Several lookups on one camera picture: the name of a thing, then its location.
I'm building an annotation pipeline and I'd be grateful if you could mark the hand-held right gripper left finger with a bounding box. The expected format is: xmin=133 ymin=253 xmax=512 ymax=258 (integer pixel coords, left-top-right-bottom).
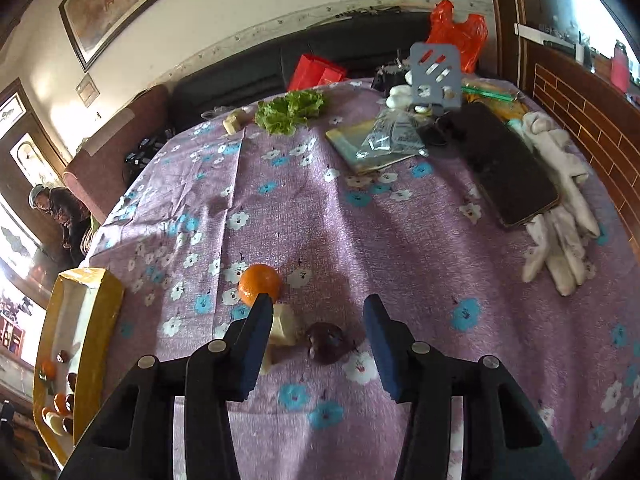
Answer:
xmin=59 ymin=294 xmax=275 ymax=480

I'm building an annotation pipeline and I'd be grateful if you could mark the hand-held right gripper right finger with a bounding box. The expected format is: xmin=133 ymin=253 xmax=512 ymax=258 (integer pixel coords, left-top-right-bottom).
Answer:
xmin=362 ymin=294 xmax=576 ymax=480

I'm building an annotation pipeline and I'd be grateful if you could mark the yellow cardboard box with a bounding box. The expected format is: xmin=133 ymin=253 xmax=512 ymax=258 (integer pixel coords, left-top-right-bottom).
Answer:
xmin=31 ymin=267 xmax=125 ymax=466

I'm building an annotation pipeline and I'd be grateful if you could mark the clear plastic packet on notebook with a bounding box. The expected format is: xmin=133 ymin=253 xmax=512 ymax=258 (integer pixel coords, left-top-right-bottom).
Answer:
xmin=325 ymin=120 xmax=428 ymax=176

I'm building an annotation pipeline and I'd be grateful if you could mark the black smartphone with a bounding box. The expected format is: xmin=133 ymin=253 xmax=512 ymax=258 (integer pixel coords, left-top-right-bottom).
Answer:
xmin=440 ymin=102 xmax=560 ymax=229

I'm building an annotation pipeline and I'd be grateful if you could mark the brown chair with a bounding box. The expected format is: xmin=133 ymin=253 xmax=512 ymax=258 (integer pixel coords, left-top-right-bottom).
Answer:
xmin=62 ymin=85 xmax=173 ymax=223

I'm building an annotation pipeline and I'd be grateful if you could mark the green lettuce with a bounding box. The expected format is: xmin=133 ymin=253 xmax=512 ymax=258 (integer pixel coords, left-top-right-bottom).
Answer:
xmin=254 ymin=87 xmax=327 ymax=136

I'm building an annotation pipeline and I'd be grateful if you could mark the black sofa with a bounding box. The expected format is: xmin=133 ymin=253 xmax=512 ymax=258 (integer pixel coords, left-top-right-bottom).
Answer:
xmin=167 ymin=10 xmax=436 ymax=131

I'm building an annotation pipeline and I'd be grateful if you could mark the green striped packet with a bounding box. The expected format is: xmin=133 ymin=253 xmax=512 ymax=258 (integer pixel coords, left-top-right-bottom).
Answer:
xmin=460 ymin=77 xmax=526 ymax=103

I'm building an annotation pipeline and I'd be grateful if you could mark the red box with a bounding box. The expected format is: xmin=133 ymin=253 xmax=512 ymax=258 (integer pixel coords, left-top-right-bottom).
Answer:
xmin=287 ymin=53 xmax=348 ymax=92

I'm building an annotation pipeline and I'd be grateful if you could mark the grey phone stand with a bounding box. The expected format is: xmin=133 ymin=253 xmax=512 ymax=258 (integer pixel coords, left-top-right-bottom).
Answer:
xmin=407 ymin=42 xmax=463 ymax=113

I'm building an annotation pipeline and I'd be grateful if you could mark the brown wooden cabinet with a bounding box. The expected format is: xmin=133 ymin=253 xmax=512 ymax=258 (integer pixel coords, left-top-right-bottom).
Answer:
xmin=485 ymin=0 xmax=640 ymax=261

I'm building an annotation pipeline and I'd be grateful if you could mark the red plastic bag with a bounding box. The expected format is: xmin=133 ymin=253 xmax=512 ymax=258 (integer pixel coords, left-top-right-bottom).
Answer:
xmin=425 ymin=0 xmax=488 ymax=73

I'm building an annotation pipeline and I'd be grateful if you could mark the pink bottle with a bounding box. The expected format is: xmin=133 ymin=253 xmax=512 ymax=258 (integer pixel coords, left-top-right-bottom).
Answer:
xmin=610 ymin=40 xmax=632 ymax=93

